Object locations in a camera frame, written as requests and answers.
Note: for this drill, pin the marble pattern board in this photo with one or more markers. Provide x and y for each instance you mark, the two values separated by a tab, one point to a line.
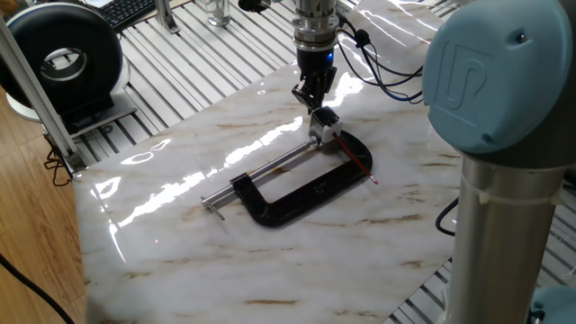
225	270

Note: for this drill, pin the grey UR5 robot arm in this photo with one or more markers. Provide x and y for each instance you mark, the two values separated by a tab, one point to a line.
495	67

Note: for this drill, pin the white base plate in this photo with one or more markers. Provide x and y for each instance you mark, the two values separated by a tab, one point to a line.
119	105

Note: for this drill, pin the black C-clamp with steel screw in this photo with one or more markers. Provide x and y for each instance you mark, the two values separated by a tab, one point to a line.
310	193

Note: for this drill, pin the red pencil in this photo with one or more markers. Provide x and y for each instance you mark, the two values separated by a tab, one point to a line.
355	158

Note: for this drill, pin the black and white pencil sharpener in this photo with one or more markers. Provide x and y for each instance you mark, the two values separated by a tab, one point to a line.
326	123

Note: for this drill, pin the short aluminium bracket post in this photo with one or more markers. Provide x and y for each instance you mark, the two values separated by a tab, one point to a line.
165	15

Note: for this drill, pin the small black round object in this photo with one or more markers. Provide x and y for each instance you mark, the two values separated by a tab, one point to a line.
252	4

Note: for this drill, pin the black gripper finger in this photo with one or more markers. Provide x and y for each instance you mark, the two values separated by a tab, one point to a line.
325	92
302	92

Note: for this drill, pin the black computer keyboard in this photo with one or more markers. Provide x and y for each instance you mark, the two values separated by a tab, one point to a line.
126	11

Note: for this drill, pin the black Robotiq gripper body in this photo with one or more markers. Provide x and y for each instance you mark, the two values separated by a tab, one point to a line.
317	65

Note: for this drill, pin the aluminium beam with corner bracket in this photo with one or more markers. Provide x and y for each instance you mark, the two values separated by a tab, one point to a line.
31	85

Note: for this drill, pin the clear drinking glass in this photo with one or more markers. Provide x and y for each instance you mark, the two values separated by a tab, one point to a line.
219	11

